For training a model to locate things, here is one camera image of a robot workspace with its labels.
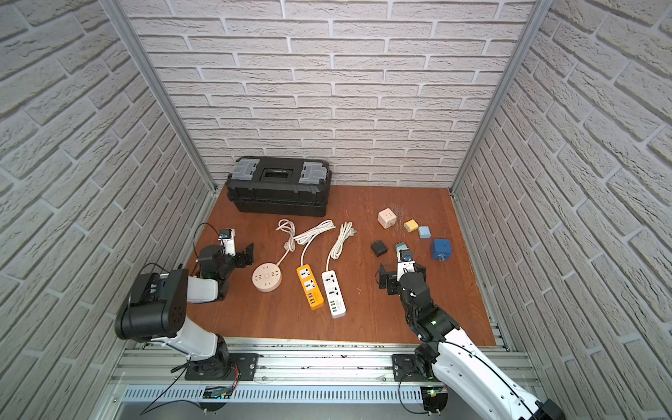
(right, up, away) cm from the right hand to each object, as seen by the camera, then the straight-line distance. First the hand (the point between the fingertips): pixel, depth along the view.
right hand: (399, 264), depth 81 cm
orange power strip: (-29, -9, +6) cm, 31 cm away
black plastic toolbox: (-43, +27, +17) cm, 53 cm away
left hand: (-56, +7, +13) cm, 58 cm away
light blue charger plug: (+15, +9, +22) cm, 28 cm away
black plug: (-4, +3, +19) cm, 19 cm away
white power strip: (-21, -11, +4) cm, 24 cm away
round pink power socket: (-45, -6, +8) cm, 46 cm away
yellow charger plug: (+10, +11, +23) cm, 27 cm away
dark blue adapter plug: (+19, +3, +13) cm, 23 cm away
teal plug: (+4, +4, +17) cm, 18 cm away
